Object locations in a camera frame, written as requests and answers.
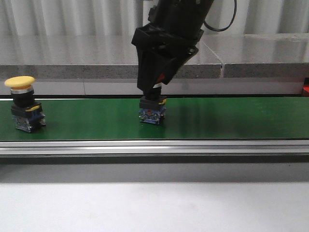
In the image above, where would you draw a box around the grey pleated curtain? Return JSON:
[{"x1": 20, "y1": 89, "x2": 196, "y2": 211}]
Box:
[{"x1": 0, "y1": 0, "x2": 309, "y2": 36}]

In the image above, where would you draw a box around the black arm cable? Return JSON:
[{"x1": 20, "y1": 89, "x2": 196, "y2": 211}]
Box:
[{"x1": 203, "y1": 0, "x2": 238, "y2": 32}]

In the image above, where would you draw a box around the green conveyor belt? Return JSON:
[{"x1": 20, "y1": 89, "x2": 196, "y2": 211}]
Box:
[{"x1": 0, "y1": 97, "x2": 309, "y2": 141}]

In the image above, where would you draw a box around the aluminium conveyor side rail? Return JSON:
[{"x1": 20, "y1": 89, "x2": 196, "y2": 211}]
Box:
[{"x1": 0, "y1": 139, "x2": 309, "y2": 158}]

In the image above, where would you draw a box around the grey stone countertop slab right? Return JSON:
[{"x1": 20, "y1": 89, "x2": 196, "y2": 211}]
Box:
[{"x1": 201, "y1": 33, "x2": 309, "y2": 78}]

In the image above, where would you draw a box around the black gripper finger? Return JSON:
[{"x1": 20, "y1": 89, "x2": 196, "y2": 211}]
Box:
[
  {"x1": 136, "y1": 47, "x2": 176, "y2": 92},
  {"x1": 159, "y1": 46, "x2": 198, "y2": 85}
]

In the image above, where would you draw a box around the grey stone countertop slab left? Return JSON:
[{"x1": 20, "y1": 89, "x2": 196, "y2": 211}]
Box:
[{"x1": 0, "y1": 35, "x2": 223, "y2": 80}]

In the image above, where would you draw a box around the red plastic tray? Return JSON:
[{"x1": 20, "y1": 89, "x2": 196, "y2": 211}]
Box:
[{"x1": 301, "y1": 84, "x2": 309, "y2": 97}]

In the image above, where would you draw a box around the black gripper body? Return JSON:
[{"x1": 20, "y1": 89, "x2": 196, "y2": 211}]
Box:
[{"x1": 131, "y1": 23, "x2": 204, "y2": 55}]

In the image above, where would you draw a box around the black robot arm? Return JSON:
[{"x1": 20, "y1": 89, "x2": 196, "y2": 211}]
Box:
[{"x1": 132, "y1": 0, "x2": 213, "y2": 93}]

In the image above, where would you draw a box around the grey stone countertop slab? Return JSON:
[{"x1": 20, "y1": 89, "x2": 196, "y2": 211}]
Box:
[
  {"x1": 201, "y1": 33, "x2": 309, "y2": 78},
  {"x1": 0, "y1": 35, "x2": 223, "y2": 80}
]

